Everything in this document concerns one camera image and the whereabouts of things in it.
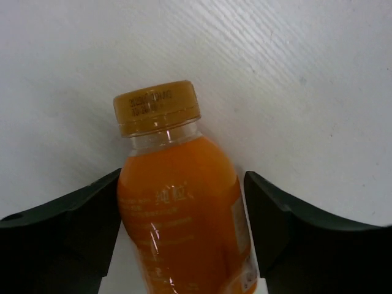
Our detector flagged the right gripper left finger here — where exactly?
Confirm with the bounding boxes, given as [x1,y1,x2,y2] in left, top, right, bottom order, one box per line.
[1,170,121,293]

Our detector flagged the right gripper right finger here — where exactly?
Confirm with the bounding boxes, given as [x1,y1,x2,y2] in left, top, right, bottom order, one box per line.
[244,171,391,293]

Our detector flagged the orange juice bottle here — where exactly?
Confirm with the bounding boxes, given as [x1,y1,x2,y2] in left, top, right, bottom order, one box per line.
[113,80,258,293]

